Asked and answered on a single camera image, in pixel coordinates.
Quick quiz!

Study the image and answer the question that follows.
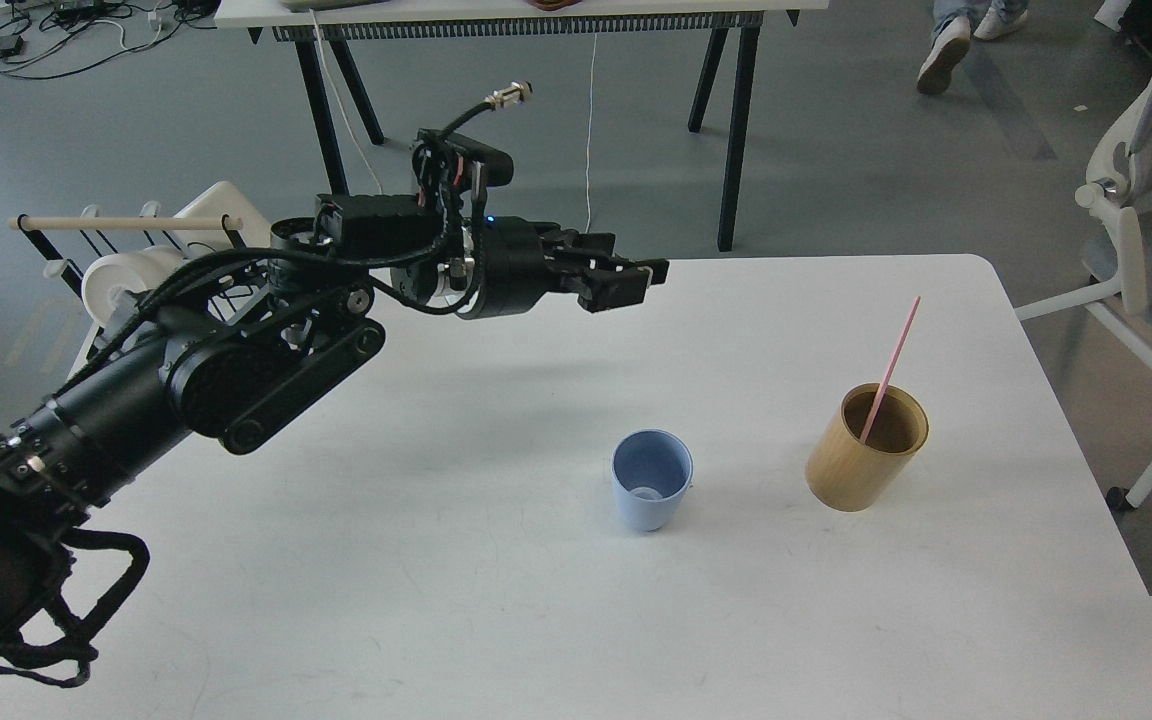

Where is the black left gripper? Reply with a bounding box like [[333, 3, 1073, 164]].
[[456, 218, 669, 320]]

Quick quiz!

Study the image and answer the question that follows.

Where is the blue plastic cup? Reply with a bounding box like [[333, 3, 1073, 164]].
[[611, 429, 694, 533]]

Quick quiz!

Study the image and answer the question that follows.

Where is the pink chopstick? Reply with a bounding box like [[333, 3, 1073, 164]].
[[859, 295, 922, 445]]

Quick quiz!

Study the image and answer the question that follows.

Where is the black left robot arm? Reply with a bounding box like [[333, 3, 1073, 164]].
[[0, 82, 669, 688]]

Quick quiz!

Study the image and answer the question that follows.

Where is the bamboo cylinder holder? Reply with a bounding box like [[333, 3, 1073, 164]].
[[805, 382, 931, 511]]

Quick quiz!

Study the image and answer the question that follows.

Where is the white background table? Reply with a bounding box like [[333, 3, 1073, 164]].
[[214, 1, 827, 252]]

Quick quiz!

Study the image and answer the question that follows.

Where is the white square board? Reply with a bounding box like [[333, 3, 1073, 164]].
[[172, 179, 271, 258]]

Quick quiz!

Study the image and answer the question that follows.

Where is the person white shoe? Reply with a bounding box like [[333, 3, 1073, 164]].
[[916, 15, 972, 96]]

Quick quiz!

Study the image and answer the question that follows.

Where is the white plate in rack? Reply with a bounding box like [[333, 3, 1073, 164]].
[[79, 247, 185, 327]]

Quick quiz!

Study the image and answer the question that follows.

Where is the wooden dowel rod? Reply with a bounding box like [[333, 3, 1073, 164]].
[[8, 214, 243, 232]]

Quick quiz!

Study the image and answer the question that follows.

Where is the white hanging cable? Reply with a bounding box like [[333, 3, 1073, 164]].
[[584, 32, 599, 232], [312, 8, 387, 196]]

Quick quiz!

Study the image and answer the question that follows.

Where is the black wire dish rack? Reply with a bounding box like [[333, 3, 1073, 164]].
[[14, 229, 242, 295]]

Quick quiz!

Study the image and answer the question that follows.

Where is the floor cables bundle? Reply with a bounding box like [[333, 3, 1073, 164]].
[[0, 0, 222, 121]]

